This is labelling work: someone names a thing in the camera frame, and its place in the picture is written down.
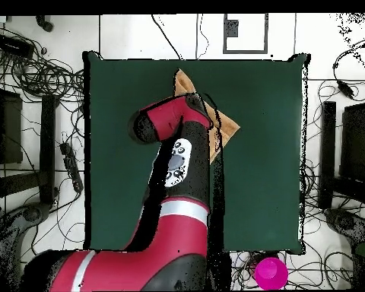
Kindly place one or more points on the black electronics box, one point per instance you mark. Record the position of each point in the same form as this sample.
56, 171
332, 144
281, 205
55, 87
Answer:
12, 45

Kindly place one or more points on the black power adapter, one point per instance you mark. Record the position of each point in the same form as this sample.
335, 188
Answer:
345, 88

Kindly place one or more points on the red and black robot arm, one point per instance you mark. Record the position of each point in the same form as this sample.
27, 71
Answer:
182, 237

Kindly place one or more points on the tan terry towel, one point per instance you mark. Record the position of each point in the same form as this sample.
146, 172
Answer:
228, 127

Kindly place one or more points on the dark green table cloth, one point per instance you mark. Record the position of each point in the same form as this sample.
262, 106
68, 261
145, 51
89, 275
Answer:
261, 182

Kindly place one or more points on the magenta plastic cup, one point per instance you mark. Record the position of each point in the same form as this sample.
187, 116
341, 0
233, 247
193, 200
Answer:
270, 273

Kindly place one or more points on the grey stand leg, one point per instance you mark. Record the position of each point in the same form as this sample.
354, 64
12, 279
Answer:
343, 222
30, 213

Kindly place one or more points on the person's foot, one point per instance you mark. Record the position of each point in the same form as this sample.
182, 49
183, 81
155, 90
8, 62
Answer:
45, 24

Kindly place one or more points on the black metal frame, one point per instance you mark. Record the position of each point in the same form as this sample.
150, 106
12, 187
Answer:
47, 137
359, 137

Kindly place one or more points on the black power strip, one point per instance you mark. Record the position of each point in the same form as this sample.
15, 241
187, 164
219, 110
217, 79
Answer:
71, 165

